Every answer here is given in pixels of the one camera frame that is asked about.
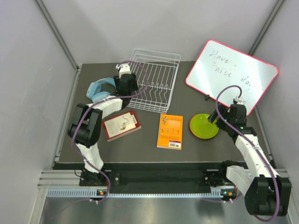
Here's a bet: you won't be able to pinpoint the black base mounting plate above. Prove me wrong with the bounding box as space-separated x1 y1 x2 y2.
78 163 234 189

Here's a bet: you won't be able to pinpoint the lime green plastic plate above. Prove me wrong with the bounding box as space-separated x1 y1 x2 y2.
189 113 219 140

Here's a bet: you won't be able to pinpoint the red and white book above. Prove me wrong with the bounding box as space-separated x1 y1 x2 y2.
102 110 141 142

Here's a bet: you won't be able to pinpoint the orange plastic plate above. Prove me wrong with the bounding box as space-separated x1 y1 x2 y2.
189 121 219 140

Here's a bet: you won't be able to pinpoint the pink framed whiteboard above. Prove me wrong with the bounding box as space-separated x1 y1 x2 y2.
185 40 279 114

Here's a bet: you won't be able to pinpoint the white wire dish rack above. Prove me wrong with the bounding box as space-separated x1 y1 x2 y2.
128 49 181 113

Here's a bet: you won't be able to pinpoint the orange paperback book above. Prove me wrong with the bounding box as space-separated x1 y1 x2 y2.
157 113 183 150

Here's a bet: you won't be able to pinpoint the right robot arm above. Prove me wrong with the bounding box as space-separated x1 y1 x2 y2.
208 104 292 217

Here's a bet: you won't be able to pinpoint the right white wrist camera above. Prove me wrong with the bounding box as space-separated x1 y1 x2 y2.
233 96 246 106

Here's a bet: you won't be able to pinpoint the grey slotted cable duct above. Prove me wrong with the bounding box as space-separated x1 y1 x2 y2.
47 188 233 198

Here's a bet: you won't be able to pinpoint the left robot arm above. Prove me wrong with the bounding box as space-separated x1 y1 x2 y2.
68 72 138 185

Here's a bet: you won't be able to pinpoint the light blue headphones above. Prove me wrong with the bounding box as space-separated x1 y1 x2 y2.
86 77 116 103

